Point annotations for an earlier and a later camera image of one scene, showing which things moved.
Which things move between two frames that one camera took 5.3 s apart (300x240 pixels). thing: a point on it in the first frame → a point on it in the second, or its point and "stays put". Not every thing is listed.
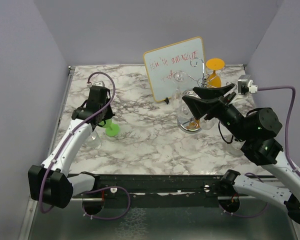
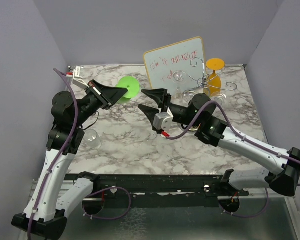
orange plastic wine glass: x=215 y=64 stays put
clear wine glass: x=93 y=141 stays put
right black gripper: x=199 y=106 → x=161 y=95
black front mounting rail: x=155 y=191 stays put
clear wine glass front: x=178 y=77 stays put
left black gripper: x=109 y=114 → x=108 y=95
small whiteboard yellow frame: x=177 y=68 stays put
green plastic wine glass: x=111 y=129 → x=130 y=84
